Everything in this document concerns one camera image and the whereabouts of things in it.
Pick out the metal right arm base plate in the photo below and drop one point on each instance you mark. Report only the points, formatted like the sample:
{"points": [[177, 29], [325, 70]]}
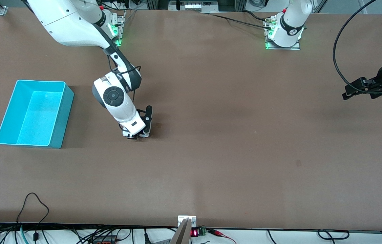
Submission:
{"points": [[121, 32]]}

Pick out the white jeep toy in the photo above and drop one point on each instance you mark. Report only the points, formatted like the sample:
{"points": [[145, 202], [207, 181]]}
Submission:
{"points": [[124, 133]]}

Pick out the metal control box with lights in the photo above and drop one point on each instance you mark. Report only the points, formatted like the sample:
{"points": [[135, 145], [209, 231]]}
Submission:
{"points": [[194, 6]]}

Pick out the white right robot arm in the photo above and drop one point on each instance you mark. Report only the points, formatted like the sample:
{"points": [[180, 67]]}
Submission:
{"points": [[65, 20]]}

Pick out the orange black power device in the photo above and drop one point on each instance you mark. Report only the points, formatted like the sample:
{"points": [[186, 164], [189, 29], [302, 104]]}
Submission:
{"points": [[104, 240]]}

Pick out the teal plastic bin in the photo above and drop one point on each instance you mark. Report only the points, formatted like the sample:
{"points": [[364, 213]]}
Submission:
{"points": [[38, 115]]}

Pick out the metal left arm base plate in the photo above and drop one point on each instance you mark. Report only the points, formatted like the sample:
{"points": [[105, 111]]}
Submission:
{"points": [[284, 48]]}

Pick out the red digit display module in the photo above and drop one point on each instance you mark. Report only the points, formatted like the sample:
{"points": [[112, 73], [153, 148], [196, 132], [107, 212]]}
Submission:
{"points": [[196, 232]]}

